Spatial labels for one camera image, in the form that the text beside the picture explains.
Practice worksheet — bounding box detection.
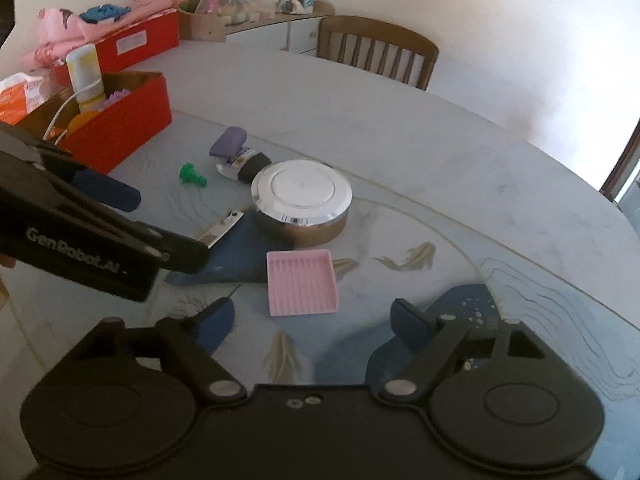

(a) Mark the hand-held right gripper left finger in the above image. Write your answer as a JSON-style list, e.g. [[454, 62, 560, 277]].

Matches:
[[70, 297, 247, 403]]

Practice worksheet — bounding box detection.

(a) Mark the blue cloth item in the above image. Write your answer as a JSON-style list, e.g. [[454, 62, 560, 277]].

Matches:
[[79, 3, 132, 24]]

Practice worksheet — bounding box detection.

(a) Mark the orange fruit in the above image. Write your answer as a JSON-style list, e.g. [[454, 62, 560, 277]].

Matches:
[[67, 112, 97, 134]]

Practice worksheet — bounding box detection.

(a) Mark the pink plastic tray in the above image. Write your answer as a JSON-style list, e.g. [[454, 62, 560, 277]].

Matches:
[[266, 248, 341, 317]]

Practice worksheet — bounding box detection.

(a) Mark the purple capped small bottle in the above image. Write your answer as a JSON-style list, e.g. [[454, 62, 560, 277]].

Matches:
[[208, 127, 273, 184]]

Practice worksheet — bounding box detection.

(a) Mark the round tin with white lid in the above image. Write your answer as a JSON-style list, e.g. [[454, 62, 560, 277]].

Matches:
[[249, 158, 354, 249]]

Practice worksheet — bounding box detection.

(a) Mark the red box with pink cloth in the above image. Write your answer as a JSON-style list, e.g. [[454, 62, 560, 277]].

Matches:
[[20, 0, 191, 69]]

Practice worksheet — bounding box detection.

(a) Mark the brown wooden chair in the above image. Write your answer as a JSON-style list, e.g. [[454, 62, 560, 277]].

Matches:
[[315, 14, 440, 92]]

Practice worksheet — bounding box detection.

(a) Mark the small green plastic piece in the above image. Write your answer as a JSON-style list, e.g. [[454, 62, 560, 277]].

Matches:
[[178, 162, 208, 187]]

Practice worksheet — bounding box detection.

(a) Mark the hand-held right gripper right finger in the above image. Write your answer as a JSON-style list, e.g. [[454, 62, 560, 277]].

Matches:
[[380, 298, 553, 403]]

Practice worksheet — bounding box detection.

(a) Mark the brown cardboard box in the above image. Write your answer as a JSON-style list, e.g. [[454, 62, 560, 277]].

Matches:
[[177, 5, 229, 42]]

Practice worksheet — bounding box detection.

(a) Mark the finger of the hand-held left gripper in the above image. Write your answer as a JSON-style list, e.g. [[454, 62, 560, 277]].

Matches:
[[142, 227, 211, 275], [0, 122, 142, 212]]

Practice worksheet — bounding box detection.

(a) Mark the clear plastic bag of items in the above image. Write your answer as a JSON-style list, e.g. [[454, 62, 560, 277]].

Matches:
[[194, 0, 282, 24]]

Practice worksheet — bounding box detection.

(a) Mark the orange and white packet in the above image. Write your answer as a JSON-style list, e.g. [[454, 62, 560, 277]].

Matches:
[[0, 70, 61, 126]]

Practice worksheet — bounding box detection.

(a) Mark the red cardboard box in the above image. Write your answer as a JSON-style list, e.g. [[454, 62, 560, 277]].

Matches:
[[52, 10, 180, 87]]

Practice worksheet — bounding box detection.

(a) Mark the white bottle with yellow band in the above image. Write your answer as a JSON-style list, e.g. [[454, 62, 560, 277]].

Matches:
[[65, 43, 106, 112]]

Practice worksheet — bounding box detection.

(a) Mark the red tin box gold inside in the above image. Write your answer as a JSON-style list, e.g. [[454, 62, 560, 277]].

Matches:
[[22, 70, 174, 174]]

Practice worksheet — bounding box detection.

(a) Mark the dark brown door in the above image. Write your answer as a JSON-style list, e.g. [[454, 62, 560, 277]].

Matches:
[[599, 119, 640, 205]]

